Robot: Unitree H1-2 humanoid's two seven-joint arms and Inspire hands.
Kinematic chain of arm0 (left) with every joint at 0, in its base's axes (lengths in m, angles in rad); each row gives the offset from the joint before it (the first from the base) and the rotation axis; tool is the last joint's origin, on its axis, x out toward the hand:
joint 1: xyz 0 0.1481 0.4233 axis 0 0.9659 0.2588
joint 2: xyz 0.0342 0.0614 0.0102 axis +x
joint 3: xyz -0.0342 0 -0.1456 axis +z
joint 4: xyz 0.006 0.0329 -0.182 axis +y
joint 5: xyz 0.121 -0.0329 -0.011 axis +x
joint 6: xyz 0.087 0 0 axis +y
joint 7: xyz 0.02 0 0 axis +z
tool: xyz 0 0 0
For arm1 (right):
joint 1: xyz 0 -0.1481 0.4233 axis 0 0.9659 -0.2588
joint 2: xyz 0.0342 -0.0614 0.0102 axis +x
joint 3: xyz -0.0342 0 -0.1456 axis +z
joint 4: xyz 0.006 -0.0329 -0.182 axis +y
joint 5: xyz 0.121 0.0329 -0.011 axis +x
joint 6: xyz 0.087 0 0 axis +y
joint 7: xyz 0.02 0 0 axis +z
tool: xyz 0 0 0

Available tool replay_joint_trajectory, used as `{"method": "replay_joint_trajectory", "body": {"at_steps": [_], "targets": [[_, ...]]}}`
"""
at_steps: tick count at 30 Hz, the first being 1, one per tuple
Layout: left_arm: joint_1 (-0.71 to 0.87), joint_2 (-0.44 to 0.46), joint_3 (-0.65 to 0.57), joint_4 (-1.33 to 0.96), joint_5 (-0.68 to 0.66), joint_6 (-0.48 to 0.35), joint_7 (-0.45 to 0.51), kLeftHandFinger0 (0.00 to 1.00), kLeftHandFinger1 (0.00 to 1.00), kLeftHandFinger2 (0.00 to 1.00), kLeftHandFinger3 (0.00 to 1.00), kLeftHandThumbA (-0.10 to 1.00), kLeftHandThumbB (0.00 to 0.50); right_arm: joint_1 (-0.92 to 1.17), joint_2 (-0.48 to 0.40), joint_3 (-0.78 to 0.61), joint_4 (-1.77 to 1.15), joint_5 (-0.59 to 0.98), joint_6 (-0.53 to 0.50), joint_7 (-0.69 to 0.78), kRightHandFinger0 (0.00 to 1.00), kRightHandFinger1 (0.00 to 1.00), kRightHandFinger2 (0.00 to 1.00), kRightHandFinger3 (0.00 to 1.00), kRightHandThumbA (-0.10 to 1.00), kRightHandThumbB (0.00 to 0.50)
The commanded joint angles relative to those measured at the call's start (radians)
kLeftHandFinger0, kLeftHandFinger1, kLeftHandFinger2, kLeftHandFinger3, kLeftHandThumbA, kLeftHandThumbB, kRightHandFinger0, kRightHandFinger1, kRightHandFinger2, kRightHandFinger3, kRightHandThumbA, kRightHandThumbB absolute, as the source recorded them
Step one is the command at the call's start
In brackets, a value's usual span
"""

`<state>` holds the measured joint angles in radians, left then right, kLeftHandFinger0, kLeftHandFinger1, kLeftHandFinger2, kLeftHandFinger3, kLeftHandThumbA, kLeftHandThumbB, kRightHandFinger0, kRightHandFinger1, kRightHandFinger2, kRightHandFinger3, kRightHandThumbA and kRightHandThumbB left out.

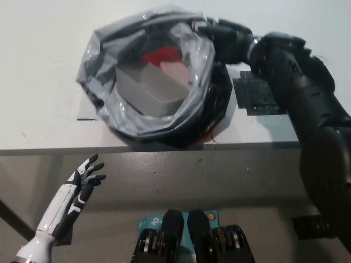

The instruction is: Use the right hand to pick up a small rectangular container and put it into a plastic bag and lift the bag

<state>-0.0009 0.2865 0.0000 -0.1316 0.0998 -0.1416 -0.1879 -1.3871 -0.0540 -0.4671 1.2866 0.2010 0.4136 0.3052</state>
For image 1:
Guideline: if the teal tp-link box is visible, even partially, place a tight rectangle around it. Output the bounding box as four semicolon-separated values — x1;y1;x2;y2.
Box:
138;210;220;250

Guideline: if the grey perforated rectangular container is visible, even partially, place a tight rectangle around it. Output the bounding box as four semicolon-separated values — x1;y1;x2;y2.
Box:
115;63;190;116

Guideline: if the clear tape patch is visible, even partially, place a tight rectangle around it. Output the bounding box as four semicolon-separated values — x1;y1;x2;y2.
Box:
76;105;106;121

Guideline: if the robot left black body block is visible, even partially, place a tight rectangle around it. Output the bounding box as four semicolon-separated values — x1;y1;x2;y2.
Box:
131;209;185;263

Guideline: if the bin with grey bag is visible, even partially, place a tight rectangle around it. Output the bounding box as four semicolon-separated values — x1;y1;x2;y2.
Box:
76;10;234;150

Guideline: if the black floor foot plate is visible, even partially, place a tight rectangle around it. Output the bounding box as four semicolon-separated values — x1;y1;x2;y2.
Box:
292;215;332;241

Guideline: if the black tape patch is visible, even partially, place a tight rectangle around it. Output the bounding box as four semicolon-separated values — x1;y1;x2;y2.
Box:
232;70;291;117

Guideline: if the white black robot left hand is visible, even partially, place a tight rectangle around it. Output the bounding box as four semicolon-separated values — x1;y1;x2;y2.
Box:
35;153;107;241

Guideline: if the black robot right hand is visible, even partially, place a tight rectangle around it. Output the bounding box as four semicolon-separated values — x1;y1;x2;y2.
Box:
197;16;258;66

